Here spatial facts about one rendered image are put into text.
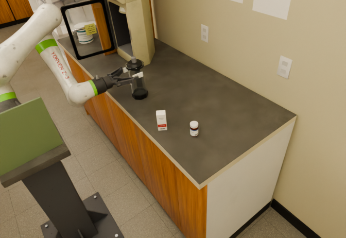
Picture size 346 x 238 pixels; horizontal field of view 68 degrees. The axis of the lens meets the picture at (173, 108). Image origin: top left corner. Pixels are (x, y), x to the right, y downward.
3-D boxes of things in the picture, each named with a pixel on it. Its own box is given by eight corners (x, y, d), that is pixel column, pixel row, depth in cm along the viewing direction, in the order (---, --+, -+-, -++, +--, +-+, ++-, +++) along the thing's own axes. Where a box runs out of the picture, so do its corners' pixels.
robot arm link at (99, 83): (92, 91, 149) (99, 99, 143) (87, 74, 141) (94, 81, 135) (102, 88, 151) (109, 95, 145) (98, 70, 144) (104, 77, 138)
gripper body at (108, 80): (105, 81, 140) (120, 75, 144) (99, 74, 145) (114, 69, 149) (108, 92, 144) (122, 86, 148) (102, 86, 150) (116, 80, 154)
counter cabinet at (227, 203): (136, 91, 333) (122, 23, 277) (269, 207, 199) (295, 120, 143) (86, 114, 304) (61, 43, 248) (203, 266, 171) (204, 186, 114)
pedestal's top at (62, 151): (4, 188, 121) (0, 183, 118) (-5, 148, 142) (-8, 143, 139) (71, 155, 134) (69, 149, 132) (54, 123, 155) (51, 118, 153)
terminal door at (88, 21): (115, 49, 207) (103, -3, 182) (77, 60, 197) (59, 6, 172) (115, 49, 208) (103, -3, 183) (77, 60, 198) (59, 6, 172)
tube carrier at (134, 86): (142, 86, 170) (137, 57, 156) (151, 94, 163) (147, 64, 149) (128, 93, 165) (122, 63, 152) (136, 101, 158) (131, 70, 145)
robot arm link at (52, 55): (39, 51, 140) (58, 43, 145) (40, 58, 151) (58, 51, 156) (73, 108, 143) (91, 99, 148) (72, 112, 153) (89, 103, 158)
